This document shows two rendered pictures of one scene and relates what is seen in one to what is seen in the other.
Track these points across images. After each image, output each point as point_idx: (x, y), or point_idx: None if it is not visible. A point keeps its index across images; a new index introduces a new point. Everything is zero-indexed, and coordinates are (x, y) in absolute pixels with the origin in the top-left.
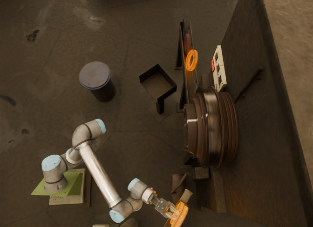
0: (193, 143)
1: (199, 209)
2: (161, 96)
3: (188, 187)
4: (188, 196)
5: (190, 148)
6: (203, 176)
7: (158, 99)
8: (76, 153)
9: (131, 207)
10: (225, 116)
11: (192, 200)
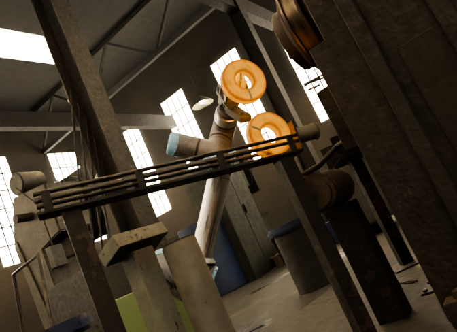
0: (276, 16)
1: (454, 329)
2: (337, 137)
3: (433, 309)
4: (305, 125)
5: (275, 24)
6: None
7: (332, 142)
8: (197, 226)
9: (198, 137)
10: None
11: (434, 322)
